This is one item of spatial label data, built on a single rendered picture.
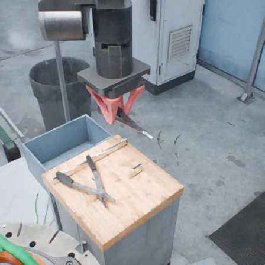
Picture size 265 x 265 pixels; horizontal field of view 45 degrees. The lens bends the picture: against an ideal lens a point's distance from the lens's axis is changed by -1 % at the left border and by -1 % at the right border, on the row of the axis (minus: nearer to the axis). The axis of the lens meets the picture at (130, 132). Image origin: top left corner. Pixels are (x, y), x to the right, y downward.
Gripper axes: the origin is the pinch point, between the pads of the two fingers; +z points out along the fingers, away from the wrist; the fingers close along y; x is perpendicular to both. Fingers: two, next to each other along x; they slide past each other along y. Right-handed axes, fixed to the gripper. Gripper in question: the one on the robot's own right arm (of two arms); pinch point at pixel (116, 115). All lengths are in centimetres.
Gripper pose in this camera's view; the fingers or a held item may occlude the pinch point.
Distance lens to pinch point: 57.1
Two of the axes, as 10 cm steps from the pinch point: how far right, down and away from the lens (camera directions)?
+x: 6.5, 4.8, -5.8
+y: -7.6, 4.2, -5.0
